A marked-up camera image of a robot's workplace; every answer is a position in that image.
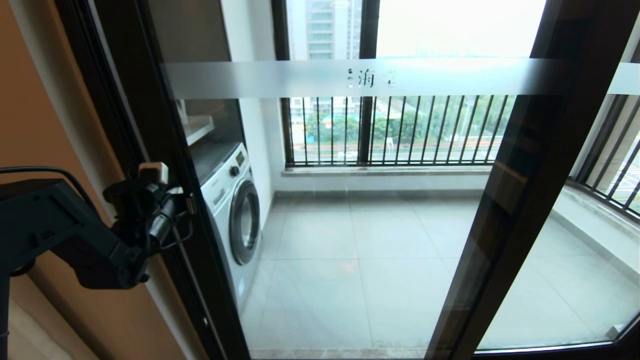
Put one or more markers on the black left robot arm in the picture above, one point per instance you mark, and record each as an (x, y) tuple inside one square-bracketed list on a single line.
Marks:
[(50, 230)]

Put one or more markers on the long stone window sill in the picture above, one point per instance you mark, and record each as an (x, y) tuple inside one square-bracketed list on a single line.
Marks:
[(390, 171)]

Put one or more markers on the grey high-rise building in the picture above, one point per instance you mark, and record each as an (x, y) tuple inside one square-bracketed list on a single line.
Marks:
[(322, 30)]

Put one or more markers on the black window frame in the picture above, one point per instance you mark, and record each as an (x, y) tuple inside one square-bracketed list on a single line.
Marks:
[(368, 30)]

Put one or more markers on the short black window railing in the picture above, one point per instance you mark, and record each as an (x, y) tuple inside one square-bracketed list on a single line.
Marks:
[(610, 160)]

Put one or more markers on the dark brown niche panel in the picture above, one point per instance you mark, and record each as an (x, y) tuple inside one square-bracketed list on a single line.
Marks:
[(200, 30)]

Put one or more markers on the plain frosted strip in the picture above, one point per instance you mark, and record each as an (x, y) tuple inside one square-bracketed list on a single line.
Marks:
[(625, 78)]

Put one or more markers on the long black window railing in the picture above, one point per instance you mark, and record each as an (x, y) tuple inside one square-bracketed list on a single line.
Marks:
[(400, 162)]

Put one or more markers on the white shelf board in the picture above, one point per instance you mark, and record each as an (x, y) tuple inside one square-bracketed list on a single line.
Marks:
[(200, 131)]

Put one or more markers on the dark outer door frame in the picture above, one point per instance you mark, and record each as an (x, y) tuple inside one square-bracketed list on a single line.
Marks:
[(75, 75)]

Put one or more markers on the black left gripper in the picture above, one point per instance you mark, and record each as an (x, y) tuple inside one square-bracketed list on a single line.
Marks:
[(140, 210)]

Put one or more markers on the silver front-load washing machine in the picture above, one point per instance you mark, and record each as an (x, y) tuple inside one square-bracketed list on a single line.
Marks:
[(225, 200)]

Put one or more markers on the short stone window sill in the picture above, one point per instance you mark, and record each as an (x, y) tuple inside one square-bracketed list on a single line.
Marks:
[(600, 220)]

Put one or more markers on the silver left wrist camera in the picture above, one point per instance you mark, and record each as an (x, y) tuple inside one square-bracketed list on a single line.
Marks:
[(153, 172)]

